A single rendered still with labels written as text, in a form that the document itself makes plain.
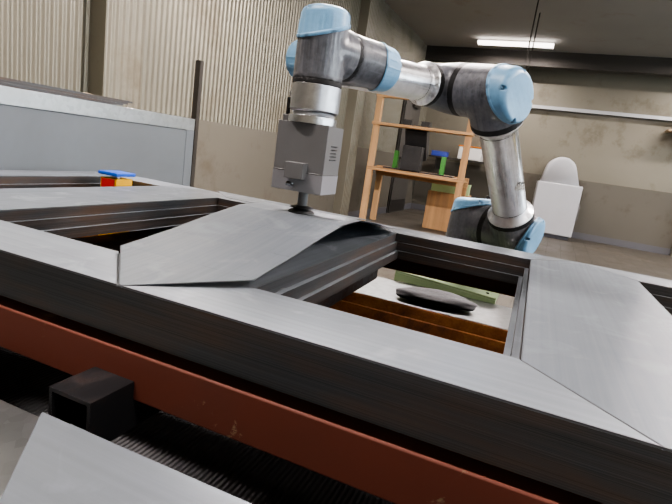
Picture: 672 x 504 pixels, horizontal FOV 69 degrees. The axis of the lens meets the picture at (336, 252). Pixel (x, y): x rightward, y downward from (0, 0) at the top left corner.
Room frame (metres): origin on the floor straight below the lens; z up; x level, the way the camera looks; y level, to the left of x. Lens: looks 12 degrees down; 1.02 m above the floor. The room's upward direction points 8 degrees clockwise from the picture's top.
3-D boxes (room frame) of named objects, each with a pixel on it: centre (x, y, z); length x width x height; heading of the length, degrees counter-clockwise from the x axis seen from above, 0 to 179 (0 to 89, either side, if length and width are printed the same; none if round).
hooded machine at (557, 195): (9.24, -3.91, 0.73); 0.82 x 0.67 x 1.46; 67
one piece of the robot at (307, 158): (0.77, 0.07, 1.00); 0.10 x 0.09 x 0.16; 160
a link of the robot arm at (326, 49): (0.78, 0.06, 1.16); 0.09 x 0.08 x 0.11; 135
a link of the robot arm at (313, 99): (0.78, 0.07, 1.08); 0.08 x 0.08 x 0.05
